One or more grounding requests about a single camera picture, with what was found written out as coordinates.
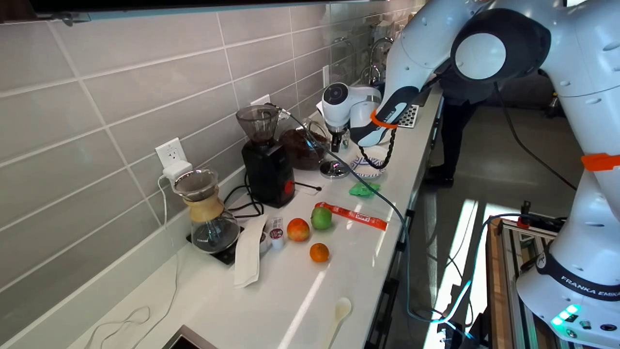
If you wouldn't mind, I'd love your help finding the coffee pod capsule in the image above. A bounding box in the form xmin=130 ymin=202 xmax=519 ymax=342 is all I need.
xmin=268 ymin=227 xmax=285 ymax=251

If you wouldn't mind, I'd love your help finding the black scale under carafe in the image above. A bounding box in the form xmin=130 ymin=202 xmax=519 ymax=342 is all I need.
xmin=186 ymin=235 xmax=271 ymax=266

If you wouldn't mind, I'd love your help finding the white wall outlet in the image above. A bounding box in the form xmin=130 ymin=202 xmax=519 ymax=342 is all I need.
xmin=155 ymin=138 xmax=192 ymax=183

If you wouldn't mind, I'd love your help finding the black coffee grinder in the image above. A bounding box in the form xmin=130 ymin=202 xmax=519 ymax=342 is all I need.
xmin=237 ymin=103 xmax=295 ymax=208

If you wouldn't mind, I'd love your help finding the white plastic spoon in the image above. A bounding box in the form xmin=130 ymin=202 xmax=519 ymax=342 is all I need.
xmin=324 ymin=297 xmax=353 ymax=349

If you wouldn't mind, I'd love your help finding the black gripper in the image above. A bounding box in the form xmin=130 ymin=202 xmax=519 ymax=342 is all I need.
xmin=330 ymin=132 xmax=343 ymax=154

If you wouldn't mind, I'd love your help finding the red orange apple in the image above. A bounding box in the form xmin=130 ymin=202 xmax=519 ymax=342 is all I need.
xmin=287 ymin=218 xmax=310 ymax=243

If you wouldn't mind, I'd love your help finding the white paper coffee filter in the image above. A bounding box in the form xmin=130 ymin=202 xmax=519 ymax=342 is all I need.
xmin=235 ymin=218 xmax=266 ymax=289

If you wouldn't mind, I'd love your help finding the black measuring spoon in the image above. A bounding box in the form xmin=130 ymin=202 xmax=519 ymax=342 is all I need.
xmin=295 ymin=183 xmax=322 ymax=192

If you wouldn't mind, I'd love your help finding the small orange mandarin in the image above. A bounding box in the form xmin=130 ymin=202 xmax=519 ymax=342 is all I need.
xmin=310 ymin=243 xmax=331 ymax=264

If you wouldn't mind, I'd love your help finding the teal blue cable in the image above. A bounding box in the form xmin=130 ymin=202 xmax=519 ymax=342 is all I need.
xmin=281 ymin=107 xmax=512 ymax=332

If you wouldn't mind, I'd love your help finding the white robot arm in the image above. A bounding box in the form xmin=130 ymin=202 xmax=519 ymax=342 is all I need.
xmin=320 ymin=0 xmax=620 ymax=349

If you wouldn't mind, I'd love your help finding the chrome jar lid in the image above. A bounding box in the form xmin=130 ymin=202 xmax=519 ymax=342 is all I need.
xmin=320 ymin=161 xmax=349 ymax=179

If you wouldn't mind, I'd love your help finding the white charger cable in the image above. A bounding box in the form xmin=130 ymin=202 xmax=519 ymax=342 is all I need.
xmin=83 ymin=173 xmax=186 ymax=349

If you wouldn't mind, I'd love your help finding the orange snack stick packet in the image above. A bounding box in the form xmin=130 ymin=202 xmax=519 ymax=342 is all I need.
xmin=326 ymin=204 xmax=388 ymax=231

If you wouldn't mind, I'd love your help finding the green apple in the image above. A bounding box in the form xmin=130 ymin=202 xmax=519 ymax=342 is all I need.
xmin=310 ymin=208 xmax=333 ymax=233

